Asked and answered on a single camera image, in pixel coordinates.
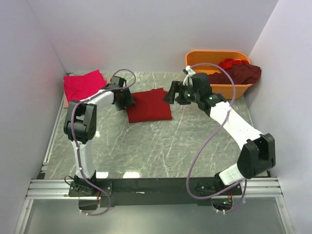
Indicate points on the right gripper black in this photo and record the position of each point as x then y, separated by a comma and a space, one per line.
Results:
177, 87

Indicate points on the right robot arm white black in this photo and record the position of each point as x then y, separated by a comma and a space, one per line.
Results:
257, 149

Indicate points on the bright red cloth in basket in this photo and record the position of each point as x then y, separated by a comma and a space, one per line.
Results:
229, 63

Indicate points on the red t shirt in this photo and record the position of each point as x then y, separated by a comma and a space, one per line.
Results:
149, 106

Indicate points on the dark maroon t shirt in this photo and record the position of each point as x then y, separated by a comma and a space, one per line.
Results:
242, 74

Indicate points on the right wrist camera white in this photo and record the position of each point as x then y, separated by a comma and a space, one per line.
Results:
189, 72

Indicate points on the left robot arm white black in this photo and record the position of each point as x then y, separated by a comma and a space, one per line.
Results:
81, 125

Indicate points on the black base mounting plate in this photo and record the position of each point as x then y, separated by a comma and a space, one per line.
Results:
151, 191

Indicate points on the folded pink t shirt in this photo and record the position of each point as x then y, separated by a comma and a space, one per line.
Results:
83, 86

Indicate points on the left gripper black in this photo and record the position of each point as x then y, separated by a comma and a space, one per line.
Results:
128, 102

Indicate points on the aluminium rail frame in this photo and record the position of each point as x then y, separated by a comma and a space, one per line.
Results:
58, 189

